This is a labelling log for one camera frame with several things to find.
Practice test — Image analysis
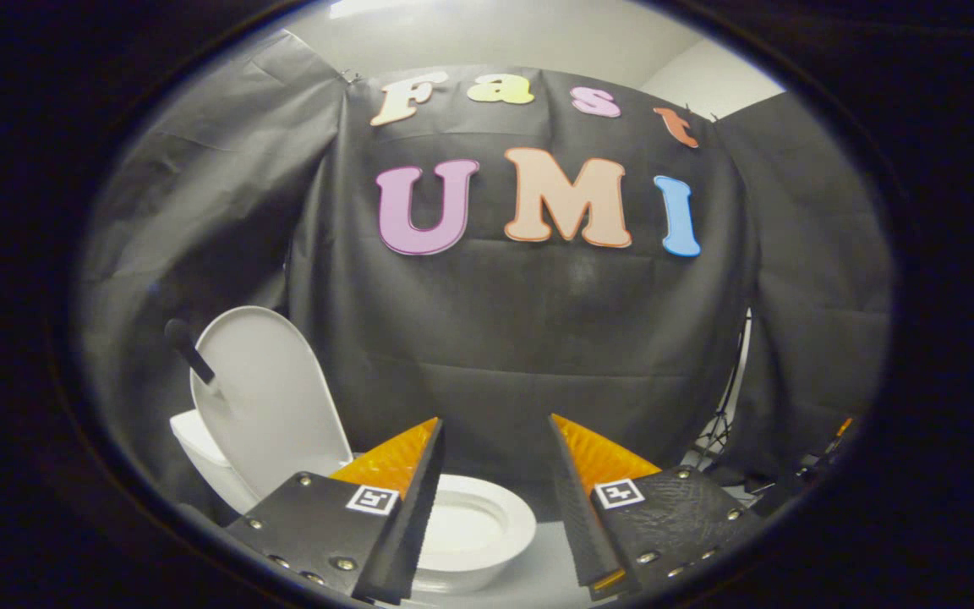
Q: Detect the black lid pull strap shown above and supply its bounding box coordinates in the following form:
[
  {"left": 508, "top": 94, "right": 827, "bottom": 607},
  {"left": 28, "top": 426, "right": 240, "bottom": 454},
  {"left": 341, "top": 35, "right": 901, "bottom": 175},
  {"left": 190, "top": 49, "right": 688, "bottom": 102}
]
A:
[{"left": 163, "top": 318, "right": 216, "bottom": 387}]

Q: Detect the black and orange device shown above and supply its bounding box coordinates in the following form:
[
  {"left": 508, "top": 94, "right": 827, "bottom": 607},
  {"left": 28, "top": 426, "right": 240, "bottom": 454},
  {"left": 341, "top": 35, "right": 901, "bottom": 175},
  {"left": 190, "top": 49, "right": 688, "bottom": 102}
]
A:
[{"left": 753, "top": 416, "right": 858, "bottom": 513}]

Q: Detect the white toilet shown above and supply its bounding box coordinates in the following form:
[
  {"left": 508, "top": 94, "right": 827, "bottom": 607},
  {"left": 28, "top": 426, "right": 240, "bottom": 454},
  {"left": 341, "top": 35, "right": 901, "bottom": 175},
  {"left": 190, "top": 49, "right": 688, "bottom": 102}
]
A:
[{"left": 169, "top": 409, "right": 539, "bottom": 595}]

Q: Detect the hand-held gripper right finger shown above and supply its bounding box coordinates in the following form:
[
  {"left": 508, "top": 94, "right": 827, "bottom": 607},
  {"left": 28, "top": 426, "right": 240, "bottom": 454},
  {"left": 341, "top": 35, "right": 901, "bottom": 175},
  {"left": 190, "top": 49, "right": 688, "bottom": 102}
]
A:
[{"left": 548, "top": 413, "right": 765, "bottom": 603}]

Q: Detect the white toilet lid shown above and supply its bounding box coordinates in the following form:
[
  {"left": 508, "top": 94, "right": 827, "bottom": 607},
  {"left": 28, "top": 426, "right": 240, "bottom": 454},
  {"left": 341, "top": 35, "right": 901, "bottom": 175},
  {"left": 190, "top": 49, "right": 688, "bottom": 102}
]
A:
[{"left": 190, "top": 305, "right": 355, "bottom": 502}]

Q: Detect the black tripod stand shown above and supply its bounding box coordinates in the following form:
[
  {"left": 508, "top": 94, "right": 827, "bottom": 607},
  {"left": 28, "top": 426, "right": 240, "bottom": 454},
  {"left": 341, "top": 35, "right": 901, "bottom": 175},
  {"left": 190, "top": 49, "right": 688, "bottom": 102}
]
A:
[{"left": 693, "top": 308, "right": 752, "bottom": 464}]

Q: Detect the black backdrop cloth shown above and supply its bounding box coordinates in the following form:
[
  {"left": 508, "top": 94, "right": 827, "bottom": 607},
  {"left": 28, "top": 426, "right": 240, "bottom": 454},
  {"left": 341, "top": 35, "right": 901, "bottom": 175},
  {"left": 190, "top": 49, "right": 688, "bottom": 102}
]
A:
[
  {"left": 284, "top": 66, "right": 758, "bottom": 508},
  {"left": 77, "top": 30, "right": 348, "bottom": 508},
  {"left": 711, "top": 91, "right": 894, "bottom": 485}
]

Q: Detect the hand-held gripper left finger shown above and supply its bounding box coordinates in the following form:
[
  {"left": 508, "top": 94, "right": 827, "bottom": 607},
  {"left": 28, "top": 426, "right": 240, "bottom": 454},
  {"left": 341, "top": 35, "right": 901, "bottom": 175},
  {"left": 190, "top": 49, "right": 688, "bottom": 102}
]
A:
[{"left": 223, "top": 416, "right": 446, "bottom": 605}]

